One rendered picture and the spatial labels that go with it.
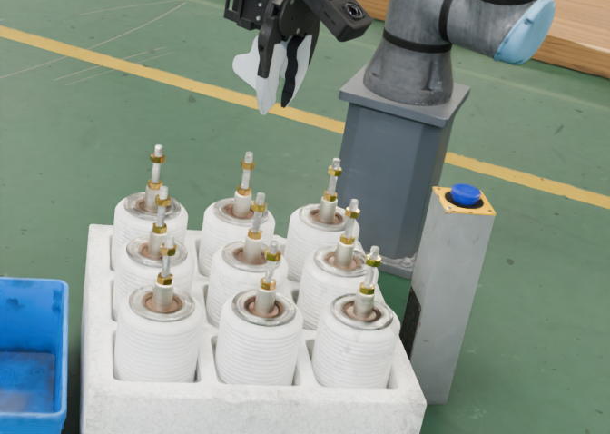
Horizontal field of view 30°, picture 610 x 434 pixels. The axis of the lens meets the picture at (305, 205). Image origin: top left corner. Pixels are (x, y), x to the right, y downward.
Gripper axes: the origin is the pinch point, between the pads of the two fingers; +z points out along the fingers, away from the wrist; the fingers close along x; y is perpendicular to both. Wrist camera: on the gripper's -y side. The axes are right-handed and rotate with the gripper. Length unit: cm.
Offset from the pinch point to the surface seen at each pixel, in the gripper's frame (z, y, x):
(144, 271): 21.6, 6.9, 12.6
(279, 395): 28.3, -14.2, 11.7
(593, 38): 38, 36, -199
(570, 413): 46, -33, -39
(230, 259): 21.0, 1.8, 2.9
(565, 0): 39, 58, -229
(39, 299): 37.2, 28.0, 9.2
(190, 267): 21.8, 4.4, 7.2
